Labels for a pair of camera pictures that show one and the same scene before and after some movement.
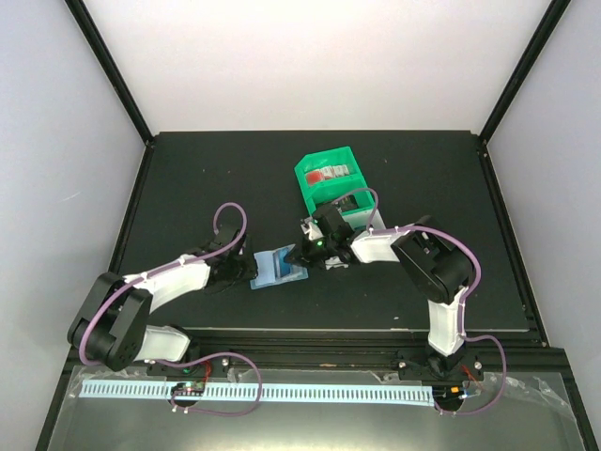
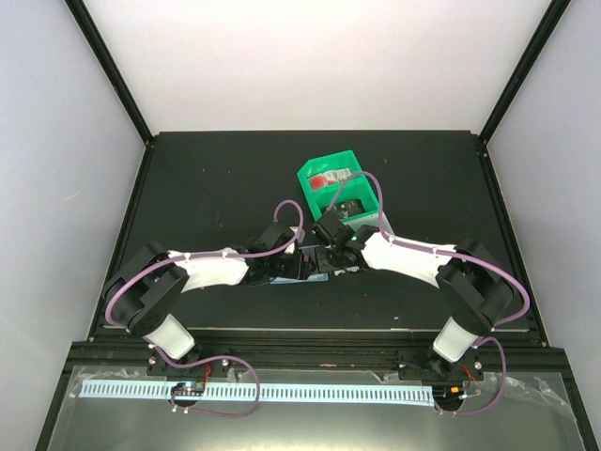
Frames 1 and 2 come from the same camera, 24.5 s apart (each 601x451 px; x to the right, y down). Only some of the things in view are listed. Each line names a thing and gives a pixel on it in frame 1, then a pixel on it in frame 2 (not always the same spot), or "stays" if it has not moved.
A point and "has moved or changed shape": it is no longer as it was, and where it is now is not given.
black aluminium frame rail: [370, 350] stays
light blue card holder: [268, 272] has moved or changed shape
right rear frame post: [531, 53] stays
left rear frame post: [84, 21] stays
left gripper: [250, 273] -> [296, 269]
